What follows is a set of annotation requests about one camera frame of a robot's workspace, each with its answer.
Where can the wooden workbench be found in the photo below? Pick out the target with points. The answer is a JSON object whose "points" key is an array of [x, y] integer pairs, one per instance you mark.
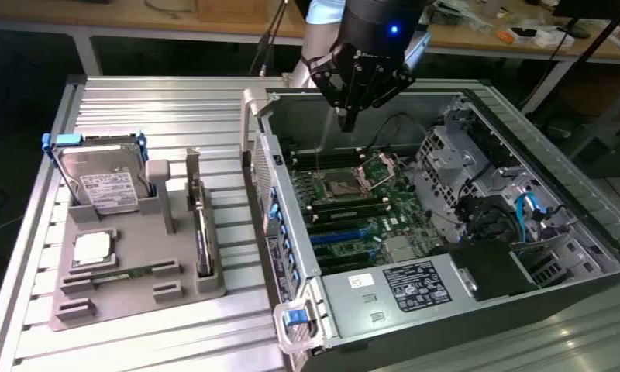
{"points": [[134, 15]]}

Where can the open metal socket cover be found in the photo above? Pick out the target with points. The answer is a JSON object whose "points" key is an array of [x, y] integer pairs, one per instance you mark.
{"points": [[379, 170]]}

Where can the black slanted stand pole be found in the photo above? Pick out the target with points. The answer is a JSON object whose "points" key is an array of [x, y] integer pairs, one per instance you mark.
{"points": [[599, 35]]}

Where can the green motherboard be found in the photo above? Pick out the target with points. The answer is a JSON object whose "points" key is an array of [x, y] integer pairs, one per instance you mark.
{"points": [[392, 217]]}

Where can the grey power supply unit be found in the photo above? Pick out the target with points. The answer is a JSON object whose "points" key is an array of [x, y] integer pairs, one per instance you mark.
{"points": [[392, 294]]}

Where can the blue expansion slot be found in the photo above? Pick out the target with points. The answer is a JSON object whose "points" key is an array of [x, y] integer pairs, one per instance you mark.
{"points": [[340, 235]]}

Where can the silver CPU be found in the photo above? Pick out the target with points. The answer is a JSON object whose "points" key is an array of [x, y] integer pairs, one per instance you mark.
{"points": [[94, 249]]}

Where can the green RAM stick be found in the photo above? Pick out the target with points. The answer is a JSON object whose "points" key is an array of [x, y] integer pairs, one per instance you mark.
{"points": [[124, 273]]}

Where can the blue case latch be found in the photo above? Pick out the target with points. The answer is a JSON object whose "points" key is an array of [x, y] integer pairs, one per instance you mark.
{"points": [[295, 317]]}

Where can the black fan shroud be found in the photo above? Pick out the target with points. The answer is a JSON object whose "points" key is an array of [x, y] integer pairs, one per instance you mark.
{"points": [[486, 267]]}

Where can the grey parts rack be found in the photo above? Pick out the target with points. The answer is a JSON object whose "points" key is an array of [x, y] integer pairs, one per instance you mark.
{"points": [[139, 279]]}

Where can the CPU socket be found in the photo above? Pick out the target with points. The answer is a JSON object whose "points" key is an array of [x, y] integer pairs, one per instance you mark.
{"points": [[343, 187]]}

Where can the metal disk bay cage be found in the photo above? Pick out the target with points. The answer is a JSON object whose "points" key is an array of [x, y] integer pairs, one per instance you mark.
{"points": [[450, 159]]}

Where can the silver chipset heatsink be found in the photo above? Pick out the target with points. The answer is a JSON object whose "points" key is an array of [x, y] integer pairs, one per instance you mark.
{"points": [[402, 249]]}

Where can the black graphics card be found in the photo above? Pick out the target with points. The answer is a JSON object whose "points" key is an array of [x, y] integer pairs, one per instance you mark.
{"points": [[203, 232]]}

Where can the black installed RAM stick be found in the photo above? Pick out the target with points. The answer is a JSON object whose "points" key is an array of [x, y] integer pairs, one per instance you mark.
{"points": [[348, 211]]}

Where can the hard disk in blue carrier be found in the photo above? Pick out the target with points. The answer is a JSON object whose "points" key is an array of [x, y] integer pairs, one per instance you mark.
{"points": [[103, 174]]}

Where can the open black PC case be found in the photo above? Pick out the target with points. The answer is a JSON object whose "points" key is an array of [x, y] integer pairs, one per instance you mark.
{"points": [[497, 310]]}

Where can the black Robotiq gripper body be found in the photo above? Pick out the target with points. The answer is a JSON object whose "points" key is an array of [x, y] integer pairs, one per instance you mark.
{"points": [[372, 23]]}

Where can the orange small item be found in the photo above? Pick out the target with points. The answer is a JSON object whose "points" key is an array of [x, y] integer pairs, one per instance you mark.
{"points": [[505, 35]]}

